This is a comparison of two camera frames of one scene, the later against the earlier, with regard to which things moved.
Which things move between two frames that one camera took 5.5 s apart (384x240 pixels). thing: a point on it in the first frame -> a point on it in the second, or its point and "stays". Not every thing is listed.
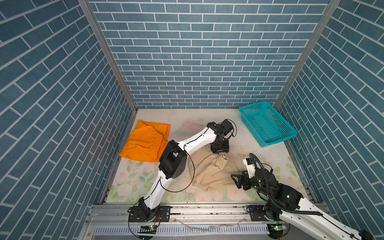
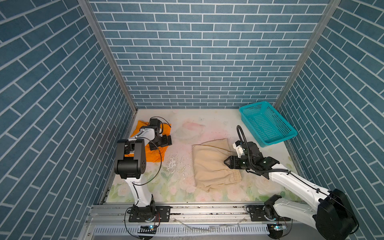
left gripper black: (226, 148) -> (165, 142)
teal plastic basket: (266, 124) stays
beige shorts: (210, 170) stays
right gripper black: (245, 177) -> (233, 162)
